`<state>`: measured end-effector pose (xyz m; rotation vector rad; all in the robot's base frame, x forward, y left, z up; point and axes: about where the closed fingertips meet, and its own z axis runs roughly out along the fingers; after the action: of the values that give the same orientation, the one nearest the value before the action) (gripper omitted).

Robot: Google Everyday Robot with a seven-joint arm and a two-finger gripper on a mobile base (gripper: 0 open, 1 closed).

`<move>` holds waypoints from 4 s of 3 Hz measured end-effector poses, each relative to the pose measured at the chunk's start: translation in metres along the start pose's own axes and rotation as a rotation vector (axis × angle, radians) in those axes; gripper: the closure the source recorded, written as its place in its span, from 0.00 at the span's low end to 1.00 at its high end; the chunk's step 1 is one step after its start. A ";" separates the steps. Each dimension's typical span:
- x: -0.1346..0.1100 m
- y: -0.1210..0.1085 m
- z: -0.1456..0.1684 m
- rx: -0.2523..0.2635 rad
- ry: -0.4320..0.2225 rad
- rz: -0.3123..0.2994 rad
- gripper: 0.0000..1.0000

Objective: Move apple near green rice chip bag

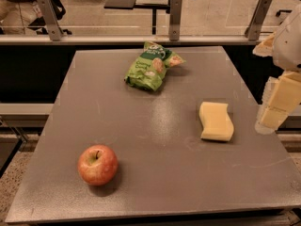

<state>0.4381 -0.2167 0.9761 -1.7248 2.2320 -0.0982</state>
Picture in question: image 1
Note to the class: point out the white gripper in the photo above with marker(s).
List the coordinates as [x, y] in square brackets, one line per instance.
[290, 49]

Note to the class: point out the red apple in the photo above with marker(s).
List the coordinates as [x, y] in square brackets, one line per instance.
[97, 165]

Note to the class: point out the green rice chip bag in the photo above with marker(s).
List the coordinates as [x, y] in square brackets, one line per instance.
[149, 69]

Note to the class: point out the yellow sponge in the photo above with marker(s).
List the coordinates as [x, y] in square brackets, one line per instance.
[215, 121]

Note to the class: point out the right metal glass bracket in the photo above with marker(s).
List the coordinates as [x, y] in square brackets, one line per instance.
[253, 30]

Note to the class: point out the metal glass bracket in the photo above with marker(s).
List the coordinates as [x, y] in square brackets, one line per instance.
[253, 30]
[50, 19]
[175, 19]

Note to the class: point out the middle metal glass bracket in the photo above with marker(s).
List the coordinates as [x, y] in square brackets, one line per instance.
[175, 19]

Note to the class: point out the left metal glass bracket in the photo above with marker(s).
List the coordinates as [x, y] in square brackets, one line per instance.
[50, 19]

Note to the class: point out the metal rail ledge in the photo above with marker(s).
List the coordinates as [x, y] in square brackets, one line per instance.
[129, 40]

